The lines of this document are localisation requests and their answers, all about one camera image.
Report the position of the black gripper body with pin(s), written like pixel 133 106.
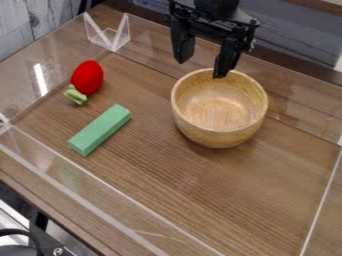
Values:
pixel 217 18

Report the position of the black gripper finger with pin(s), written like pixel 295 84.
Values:
pixel 228 57
pixel 182 40

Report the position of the green rectangular block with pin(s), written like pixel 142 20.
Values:
pixel 98 131

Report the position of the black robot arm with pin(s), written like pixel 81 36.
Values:
pixel 220 20

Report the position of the light wooden bowl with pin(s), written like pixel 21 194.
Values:
pixel 218 112

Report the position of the red plush strawberry toy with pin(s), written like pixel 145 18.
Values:
pixel 86 81

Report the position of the black table clamp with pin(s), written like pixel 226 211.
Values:
pixel 50 246

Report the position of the clear acrylic corner bracket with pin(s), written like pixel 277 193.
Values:
pixel 109 38

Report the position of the clear acrylic tray wall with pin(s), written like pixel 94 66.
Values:
pixel 109 220

